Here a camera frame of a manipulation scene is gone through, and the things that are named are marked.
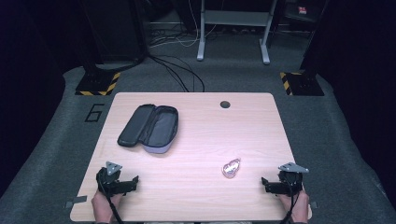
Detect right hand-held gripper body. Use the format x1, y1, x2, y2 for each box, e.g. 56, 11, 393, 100
268, 161, 310, 198

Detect open dark pencil case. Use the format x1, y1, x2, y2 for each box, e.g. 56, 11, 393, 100
117, 103, 179, 155

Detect white metal stand frame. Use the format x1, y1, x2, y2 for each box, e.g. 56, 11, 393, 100
196, 0, 278, 65

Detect small silver wrapped object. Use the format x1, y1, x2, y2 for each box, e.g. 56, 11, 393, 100
220, 157, 242, 179

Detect black floor cables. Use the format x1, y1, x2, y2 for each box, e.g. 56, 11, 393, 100
146, 53, 206, 93

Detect dark box with red label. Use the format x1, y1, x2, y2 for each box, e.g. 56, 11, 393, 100
284, 2, 312, 20

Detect black cabinet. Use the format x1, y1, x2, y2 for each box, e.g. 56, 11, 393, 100
78, 0, 148, 64

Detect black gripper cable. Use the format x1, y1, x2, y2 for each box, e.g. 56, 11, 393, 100
279, 183, 302, 224
97, 174, 125, 224

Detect white floor cables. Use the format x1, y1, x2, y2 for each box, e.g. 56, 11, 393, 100
148, 0, 219, 49

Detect black stand base striped edge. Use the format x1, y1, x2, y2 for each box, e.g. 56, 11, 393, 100
278, 71, 325, 97
75, 71, 121, 97

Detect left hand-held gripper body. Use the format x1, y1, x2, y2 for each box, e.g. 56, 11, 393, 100
95, 161, 133, 197

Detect person's right hand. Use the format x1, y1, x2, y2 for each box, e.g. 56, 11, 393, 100
276, 189, 310, 224

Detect person's left hand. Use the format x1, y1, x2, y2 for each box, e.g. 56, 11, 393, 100
91, 189, 124, 224

